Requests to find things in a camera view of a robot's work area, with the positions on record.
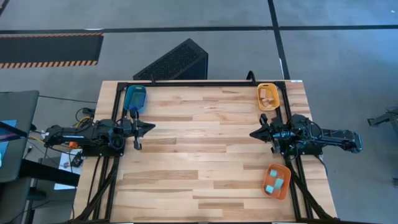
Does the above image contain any yellow plastic bin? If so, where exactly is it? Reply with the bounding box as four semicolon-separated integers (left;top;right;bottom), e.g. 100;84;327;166
257;83;281;112

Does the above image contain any small black device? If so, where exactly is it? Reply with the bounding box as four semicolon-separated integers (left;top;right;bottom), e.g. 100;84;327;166
70;151;84;167

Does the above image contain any orange plastic bin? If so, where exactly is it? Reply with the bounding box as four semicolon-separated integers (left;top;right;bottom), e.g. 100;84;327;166
262;163;292;200

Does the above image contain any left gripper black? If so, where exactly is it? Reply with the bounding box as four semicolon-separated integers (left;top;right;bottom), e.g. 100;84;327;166
119;108;157;151

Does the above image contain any white paper sheet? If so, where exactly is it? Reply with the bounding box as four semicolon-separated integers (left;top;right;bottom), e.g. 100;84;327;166
54;149;83;190

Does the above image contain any black stand foot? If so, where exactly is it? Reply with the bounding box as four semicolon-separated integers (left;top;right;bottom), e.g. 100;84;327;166
368;107;398;127

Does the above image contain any black perforated computer tower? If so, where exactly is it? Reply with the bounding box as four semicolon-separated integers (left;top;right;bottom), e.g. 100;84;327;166
132;38;209;81

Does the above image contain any blue plastic bin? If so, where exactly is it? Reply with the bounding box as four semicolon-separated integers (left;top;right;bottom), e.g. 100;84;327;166
123;85;147;114

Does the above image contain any black aluminium table frame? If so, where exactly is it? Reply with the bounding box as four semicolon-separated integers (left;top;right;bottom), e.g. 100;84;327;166
70;80;340;224

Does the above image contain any black desk beam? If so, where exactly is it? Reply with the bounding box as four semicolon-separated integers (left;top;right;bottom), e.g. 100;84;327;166
18;158;80;187

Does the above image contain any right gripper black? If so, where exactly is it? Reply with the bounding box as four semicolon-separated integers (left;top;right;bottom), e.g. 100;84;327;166
249;113;294;154

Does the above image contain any monitor with blue screen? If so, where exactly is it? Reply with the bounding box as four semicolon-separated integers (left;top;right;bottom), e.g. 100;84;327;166
0;119;18;156

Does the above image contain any black hazard-striped floor mat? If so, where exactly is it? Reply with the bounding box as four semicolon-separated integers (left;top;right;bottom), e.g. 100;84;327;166
0;32;104;69

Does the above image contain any yellow cable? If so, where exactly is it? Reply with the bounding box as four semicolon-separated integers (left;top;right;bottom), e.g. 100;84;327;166
76;115;94;125

